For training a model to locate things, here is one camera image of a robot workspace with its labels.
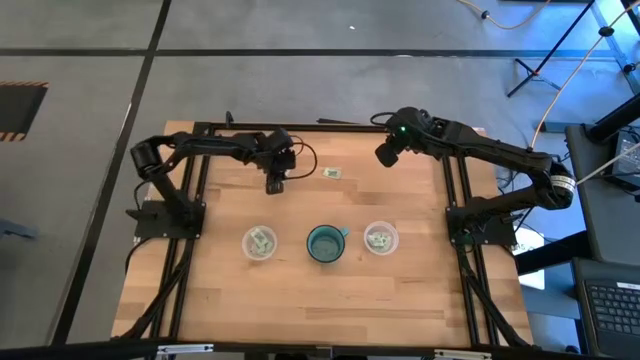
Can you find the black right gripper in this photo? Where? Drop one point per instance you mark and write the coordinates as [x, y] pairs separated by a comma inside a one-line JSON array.
[[407, 127]]

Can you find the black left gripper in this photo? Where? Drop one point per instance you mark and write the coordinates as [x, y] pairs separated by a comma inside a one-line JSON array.
[[275, 152]]

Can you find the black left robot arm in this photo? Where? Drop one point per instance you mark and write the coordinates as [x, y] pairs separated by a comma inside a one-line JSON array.
[[210, 145]]

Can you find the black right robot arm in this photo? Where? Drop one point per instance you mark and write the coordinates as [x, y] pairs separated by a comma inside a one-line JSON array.
[[500, 150]]

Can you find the clear plastic bowl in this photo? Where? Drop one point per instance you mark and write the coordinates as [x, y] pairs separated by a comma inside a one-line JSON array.
[[395, 240], [247, 250]]

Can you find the teal speckled enamel mug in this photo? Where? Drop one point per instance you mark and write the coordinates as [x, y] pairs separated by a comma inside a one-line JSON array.
[[326, 243]]

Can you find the black tripod stand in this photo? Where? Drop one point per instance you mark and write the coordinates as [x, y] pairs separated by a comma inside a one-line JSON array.
[[550, 55]]

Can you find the white paper sheet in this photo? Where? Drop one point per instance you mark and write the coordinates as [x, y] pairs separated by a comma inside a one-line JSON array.
[[530, 245]]

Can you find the black desk beam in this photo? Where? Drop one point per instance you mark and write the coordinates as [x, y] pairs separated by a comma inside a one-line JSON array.
[[615, 120]]

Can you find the grey desk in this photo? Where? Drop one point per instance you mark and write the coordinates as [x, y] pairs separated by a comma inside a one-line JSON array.
[[600, 215]]

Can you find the black electronics box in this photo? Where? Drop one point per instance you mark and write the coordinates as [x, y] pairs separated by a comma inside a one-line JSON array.
[[627, 160]]

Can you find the grey light stand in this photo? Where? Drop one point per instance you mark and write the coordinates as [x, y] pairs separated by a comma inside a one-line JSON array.
[[617, 47]]

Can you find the hazard-striped floor hatch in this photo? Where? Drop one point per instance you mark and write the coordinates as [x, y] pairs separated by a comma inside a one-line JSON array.
[[20, 110]]

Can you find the dark laptop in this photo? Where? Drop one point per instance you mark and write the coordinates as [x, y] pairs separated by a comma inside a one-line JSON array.
[[615, 310]]

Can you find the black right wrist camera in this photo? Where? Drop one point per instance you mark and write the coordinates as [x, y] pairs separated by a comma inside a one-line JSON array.
[[387, 155]]

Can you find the black metal table frame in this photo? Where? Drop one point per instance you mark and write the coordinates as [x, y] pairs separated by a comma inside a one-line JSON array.
[[325, 127]]

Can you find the silver metal bracket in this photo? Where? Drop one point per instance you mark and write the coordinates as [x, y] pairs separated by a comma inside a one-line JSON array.
[[462, 354], [185, 348]]

